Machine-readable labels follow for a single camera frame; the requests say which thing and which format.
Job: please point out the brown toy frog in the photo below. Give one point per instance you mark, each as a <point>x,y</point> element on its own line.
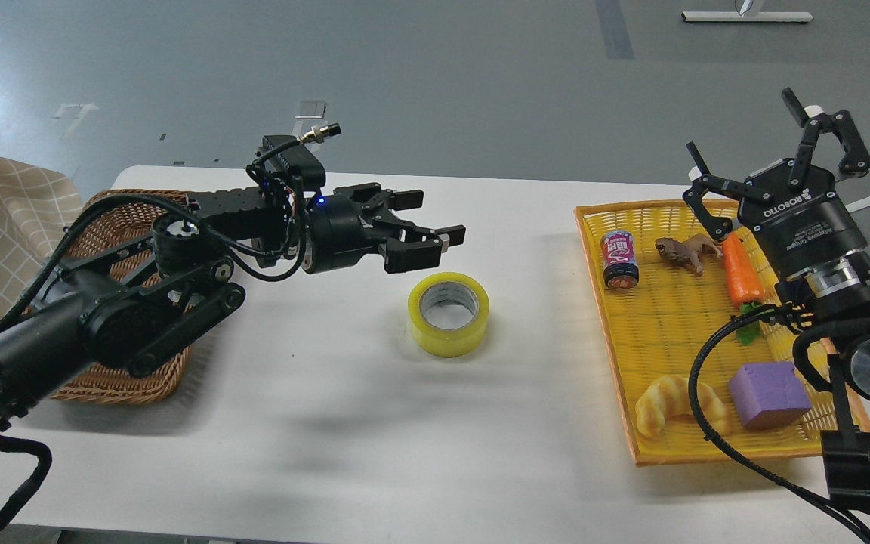
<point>687,253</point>

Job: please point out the purple foam block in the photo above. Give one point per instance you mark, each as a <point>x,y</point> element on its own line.
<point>768,395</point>

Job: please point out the brown wicker basket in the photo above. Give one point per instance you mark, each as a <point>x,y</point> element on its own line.
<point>125,378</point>

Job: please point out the white stand base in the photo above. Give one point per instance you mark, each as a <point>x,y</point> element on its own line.
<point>748,12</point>

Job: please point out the yellow tape roll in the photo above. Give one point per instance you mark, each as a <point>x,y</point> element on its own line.
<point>448,314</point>

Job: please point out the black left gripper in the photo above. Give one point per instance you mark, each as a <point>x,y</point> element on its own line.
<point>342,228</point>

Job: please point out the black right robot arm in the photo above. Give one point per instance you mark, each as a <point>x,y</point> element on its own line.
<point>829,309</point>

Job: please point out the small red drink can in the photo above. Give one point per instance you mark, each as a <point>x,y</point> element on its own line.
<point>620,269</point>

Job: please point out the orange toy carrot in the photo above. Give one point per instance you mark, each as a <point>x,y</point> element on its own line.
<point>745,289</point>

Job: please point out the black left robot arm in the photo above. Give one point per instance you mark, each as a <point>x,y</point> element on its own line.
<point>261,230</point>

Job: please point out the yellow plastic basket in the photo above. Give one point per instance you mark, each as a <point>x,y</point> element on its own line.
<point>657,328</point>

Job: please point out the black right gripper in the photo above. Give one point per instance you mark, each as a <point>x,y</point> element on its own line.
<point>797,219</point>

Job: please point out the toy croissant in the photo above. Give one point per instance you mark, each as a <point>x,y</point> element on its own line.
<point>669,396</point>

